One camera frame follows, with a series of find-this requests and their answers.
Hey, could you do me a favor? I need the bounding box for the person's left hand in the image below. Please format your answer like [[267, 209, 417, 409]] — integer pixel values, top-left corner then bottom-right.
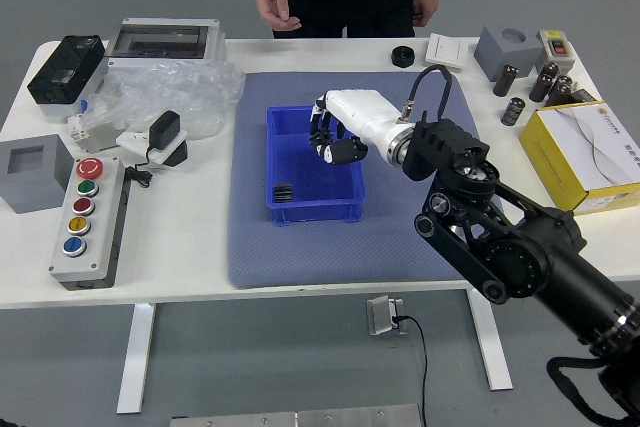
[[412, 0, 441, 28]]

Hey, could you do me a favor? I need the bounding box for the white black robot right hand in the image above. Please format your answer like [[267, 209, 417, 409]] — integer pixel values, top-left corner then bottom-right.
[[308, 88, 404, 166]]

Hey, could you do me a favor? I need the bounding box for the blue plastic box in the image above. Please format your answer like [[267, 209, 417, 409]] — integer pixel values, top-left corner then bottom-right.
[[265, 105, 368, 226]]

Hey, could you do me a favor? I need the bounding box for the clear-lid white distribution box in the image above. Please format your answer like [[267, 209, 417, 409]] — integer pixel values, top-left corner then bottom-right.
[[103, 17, 228, 68]]

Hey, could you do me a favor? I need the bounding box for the yellow white carton box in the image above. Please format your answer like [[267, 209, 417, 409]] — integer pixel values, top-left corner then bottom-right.
[[518, 100, 640, 217]]

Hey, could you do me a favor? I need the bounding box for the grey five-button control box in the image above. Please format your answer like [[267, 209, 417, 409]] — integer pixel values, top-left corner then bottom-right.
[[47, 155, 132, 292]]

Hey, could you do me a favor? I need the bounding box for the black round knob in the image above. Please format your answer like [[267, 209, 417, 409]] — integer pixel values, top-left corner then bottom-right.
[[390, 45, 418, 69]]

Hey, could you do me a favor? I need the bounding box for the grey block with round hole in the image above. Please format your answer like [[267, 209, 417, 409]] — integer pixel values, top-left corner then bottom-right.
[[472, 21, 545, 82]]

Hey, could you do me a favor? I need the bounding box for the clear plastic bag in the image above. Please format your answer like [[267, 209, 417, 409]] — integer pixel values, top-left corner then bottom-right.
[[79, 59, 247, 141]]

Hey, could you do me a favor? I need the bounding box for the grey-blue mat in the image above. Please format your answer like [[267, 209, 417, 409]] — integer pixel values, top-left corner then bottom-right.
[[227, 70, 517, 291]]

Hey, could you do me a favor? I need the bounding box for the black power adapter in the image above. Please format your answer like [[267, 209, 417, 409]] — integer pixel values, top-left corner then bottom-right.
[[147, 110, 182, 152]]

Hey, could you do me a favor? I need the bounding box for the white socket plate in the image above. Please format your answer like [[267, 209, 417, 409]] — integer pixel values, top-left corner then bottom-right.
[[115, 127, 189, 168]]

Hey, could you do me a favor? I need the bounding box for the silver floor outlet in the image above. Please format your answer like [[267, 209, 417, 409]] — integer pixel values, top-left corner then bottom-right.
[[365, 295, 409, 337]]

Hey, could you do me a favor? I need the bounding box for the white circuit breaker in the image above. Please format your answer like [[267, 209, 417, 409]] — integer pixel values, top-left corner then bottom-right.
[[67, 111, 124, 154]]

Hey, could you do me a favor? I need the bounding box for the white table leg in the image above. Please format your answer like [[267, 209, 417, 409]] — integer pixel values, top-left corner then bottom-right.
[[467, 287, 515, 392], [116, 302, 157, 416]]

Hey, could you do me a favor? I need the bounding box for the grey block with square hole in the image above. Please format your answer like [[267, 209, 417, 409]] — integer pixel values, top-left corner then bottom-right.
[[0, 133, 76, 215]]

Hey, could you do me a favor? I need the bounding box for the silver metal plate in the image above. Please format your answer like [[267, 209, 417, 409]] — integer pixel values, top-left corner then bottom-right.
[[168, 403, 425, 427]]

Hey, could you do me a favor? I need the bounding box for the white wall switch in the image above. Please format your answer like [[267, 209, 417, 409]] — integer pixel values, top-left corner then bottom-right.
[[424, 32, 470, 71]]

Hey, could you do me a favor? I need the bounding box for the beige red-black switch box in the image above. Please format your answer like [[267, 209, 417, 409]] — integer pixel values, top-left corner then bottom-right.
[[535, 29, 576, 76]]

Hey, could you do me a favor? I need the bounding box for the black-lid grey enclosure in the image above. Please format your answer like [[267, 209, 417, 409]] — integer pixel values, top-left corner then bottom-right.
[[26, 35, 110, 119]]

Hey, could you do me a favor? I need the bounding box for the black adapter cord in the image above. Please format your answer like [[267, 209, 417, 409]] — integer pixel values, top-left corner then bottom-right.
[[122, 146, 154, 189]]

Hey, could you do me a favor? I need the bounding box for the black floor cable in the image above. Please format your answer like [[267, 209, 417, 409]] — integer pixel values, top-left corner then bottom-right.
[[394, 314, 430, 427]]

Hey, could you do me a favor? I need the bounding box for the black looped strap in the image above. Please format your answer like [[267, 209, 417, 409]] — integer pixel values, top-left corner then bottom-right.
[[545, 356, 640, 427]]

